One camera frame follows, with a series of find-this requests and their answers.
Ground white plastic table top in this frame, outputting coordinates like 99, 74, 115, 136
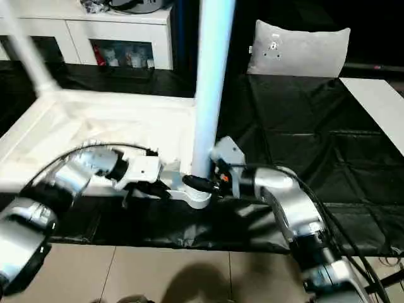
0, 90, 213, 210

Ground white plastic table leg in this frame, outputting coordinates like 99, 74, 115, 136
189, 0, 237, 201
0, 0, 61, 95

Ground black mat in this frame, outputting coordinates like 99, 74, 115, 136
0, 59, 404, 253

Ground dark blue cabinet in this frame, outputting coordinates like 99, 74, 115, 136
170, 0, 263, 76

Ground grey cushion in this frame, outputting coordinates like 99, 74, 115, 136
246, 19, 352, 78

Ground white board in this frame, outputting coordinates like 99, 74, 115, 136
339, 76, 404, 157

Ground white cabinet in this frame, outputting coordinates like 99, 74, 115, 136
0, 0, 175, 72

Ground black bar red light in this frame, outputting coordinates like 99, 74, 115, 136
343, 62, 404, 72

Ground dark grey bag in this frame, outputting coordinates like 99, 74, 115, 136
80, 0, 165, 15

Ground black stand leg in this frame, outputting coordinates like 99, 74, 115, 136
378, 270, 404, 287

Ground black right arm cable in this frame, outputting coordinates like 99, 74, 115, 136
233, 162, 392, 303

